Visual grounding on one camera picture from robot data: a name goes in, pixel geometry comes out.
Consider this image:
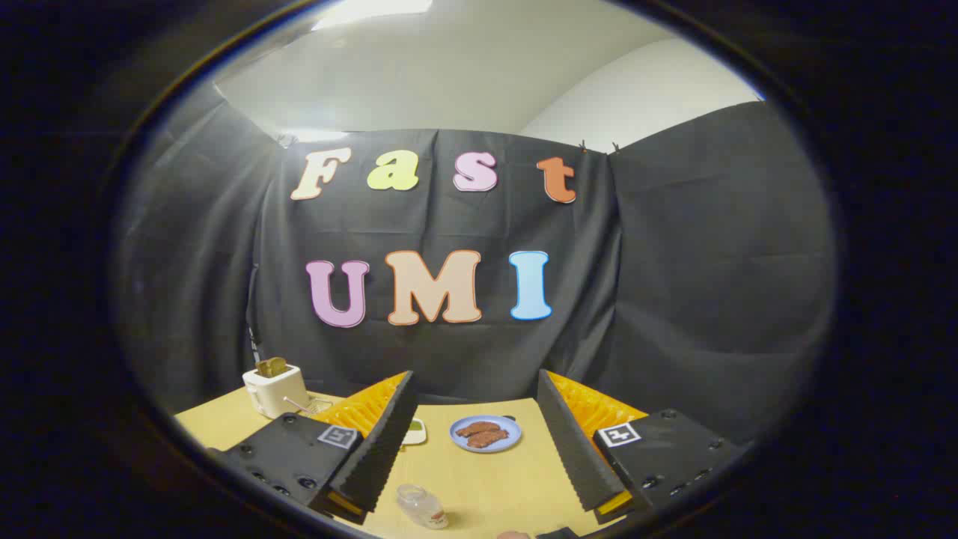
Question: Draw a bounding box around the wooden table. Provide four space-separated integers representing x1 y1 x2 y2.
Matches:
174 388 637 539

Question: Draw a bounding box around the small wire rack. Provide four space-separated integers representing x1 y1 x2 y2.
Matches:
283 395 335 417

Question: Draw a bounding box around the clear plastic bottle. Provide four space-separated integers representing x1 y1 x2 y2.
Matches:
395 484 451 531

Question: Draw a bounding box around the ceiling light panel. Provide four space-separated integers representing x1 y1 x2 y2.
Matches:
311 0 435 32

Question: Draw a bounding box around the white toaster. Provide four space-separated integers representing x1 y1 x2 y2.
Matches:
242 362 311 420

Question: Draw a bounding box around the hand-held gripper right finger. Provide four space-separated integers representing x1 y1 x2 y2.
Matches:
537 368 751 526

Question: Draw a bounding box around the black backdrop cloth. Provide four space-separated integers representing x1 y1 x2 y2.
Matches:
112 82 838 450

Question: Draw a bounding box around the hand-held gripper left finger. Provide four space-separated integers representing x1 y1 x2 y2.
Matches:
216 371 419 526

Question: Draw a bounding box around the blue plate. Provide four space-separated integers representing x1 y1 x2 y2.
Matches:
449 415 523 454

